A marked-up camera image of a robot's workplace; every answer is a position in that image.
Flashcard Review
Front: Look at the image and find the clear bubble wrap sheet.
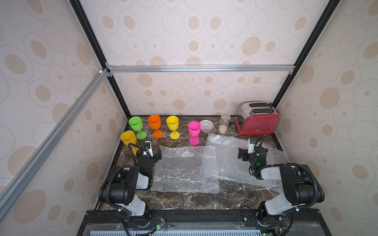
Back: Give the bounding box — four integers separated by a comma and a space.
206, 132, 288, 192
151, 146, 220, 193

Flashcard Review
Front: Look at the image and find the beige bubble glass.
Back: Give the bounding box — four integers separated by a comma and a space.
121, 130, 138, 155

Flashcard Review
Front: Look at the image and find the green wine glass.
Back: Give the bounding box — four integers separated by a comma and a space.
129, 116, 147, 140

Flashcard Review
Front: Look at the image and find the orange bubble glass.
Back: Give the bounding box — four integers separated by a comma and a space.
148, 115, 163, 139

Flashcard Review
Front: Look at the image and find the yellow bubble glass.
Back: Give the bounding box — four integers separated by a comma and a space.
166, 116, 180, 140

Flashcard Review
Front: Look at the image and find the pink bubble glass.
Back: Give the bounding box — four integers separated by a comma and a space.
188, 122, 201, 146

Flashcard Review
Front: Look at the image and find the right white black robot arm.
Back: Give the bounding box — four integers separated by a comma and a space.
238, 144, 325, 220

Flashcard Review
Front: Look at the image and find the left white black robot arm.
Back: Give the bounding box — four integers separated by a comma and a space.
98, 150, 161, 217

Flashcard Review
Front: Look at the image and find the red toaster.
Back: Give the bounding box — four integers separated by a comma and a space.
234, 101, 280, 135

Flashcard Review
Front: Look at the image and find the clear jar with powder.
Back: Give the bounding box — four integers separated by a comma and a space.
218, 114, 231, 134

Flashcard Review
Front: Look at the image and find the white sink strainer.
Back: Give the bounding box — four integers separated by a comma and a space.
199, 120, 214, 133

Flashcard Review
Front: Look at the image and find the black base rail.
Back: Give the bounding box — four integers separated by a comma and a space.
77, 208, 331, 236

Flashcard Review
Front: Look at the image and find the horizontal aluminium rail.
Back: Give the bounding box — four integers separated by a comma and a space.
109, 65, 295, 74

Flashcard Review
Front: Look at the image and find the left diagonal aluminium rail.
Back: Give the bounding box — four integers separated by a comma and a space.
1, 68, 109, 221

